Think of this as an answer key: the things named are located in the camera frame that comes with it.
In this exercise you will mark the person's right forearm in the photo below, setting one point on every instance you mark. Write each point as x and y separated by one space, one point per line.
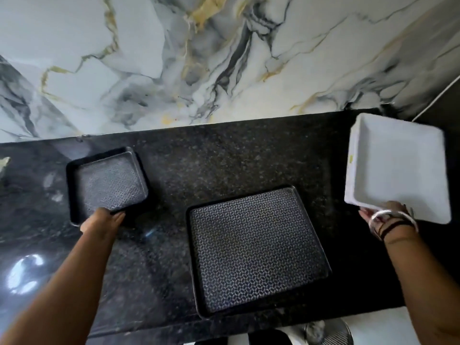
424 283

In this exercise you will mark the round silver metal object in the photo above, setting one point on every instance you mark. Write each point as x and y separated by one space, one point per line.
329 332

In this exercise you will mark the large black patterned tray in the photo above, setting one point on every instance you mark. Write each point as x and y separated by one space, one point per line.
257 247

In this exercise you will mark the person's right fingers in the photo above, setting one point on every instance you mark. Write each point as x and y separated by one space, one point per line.
364 214

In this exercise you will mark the person's left forearm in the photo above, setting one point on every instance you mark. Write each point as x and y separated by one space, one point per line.
61 291

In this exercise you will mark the person's right hand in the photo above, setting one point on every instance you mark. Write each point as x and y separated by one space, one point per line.
390 207

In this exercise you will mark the person's left hand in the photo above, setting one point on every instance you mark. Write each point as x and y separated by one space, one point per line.
100 220

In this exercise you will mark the silver bangle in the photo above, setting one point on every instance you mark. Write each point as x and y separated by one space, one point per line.
376 218

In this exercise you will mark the small black patterned tray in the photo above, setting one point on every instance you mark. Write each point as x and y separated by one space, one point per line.
107 183

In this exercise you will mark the person's left thumb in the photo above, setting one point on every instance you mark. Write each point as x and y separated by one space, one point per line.
119 218

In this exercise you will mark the white square tray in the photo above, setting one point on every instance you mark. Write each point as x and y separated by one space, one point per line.
399 165

